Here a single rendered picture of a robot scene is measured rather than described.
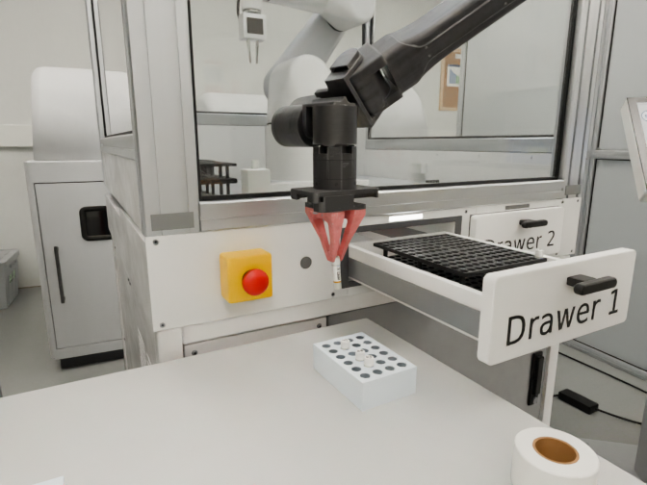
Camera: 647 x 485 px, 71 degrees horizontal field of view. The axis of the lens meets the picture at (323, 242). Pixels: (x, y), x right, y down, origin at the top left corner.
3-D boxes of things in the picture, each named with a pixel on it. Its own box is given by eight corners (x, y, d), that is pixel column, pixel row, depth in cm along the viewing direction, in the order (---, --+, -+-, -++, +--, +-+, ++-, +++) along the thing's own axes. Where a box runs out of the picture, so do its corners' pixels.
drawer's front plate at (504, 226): (559, 252, 109) (564, 207, 106) (473, 268, 95) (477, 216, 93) (553, 250, 110) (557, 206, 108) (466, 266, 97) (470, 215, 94)
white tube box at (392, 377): (415, 393, 58) (417, 366, 57) (362, 412, 54) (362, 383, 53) (361, 354, 69) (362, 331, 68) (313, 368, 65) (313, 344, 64)
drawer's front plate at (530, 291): (626, 321, 67) (637, 249, 64) (487, 367, 53) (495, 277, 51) (613, 318, 68) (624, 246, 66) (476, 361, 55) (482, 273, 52)
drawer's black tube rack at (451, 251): (542, 296, 72) (547, 257, 71) (462, 317, 64) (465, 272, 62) (444, 265, 91) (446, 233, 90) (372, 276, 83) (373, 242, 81)
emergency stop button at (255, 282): (271, 294, 67) (270, 268, 66) (245, 298, 65) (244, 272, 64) (263, 289, 70) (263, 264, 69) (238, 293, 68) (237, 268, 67)
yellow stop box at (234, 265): (274, 298, 70) (273, 253, 69) (230, 306, 67) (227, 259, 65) (263, 289, 75) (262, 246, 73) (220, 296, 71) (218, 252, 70)
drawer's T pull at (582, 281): (617, 287, 57) (618, 277, 56) (581, 296, 53) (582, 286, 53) (589, 280, 60) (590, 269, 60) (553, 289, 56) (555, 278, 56)
